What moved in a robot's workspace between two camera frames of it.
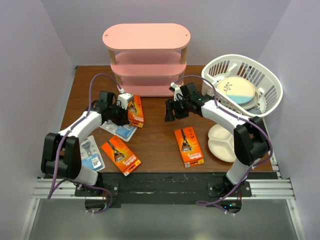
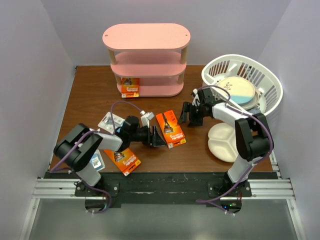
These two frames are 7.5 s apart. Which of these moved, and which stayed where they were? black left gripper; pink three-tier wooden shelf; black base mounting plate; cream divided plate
Moved: black left gripper
Stayed: cream divided plate; pink three-tier wooden shelf; black base mounting plate
